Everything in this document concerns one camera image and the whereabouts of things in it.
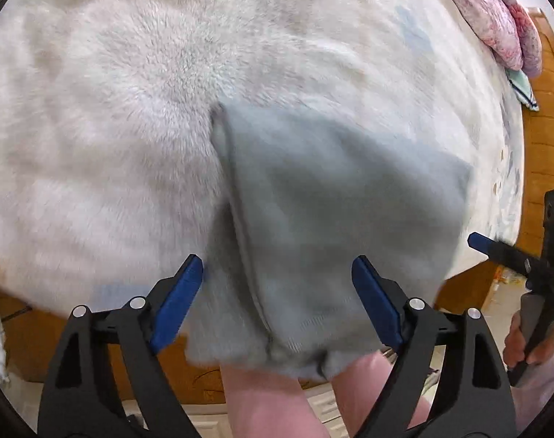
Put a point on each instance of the person's pink clothing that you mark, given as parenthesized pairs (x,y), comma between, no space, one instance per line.
(268,401)

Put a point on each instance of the wooden headboard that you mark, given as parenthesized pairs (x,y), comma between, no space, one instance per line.
(546,146)

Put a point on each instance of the person's right forearm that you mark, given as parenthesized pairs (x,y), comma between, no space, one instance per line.
(546,392)

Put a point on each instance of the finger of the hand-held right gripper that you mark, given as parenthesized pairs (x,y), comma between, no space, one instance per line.
(496,250)

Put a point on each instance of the bed with floral sheet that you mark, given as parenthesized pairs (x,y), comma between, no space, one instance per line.
(122,123)

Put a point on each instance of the grey zip hoodie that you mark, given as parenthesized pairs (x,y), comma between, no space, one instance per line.
(327,214)

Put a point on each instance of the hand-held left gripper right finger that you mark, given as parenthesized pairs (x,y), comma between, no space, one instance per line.
(377,303)

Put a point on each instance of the person's right hand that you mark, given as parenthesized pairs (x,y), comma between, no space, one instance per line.
(513,346)

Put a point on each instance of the purple floral quilt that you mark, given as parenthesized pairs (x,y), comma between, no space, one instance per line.
(491,13)

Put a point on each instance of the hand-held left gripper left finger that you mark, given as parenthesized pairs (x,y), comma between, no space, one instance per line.
(179,303)

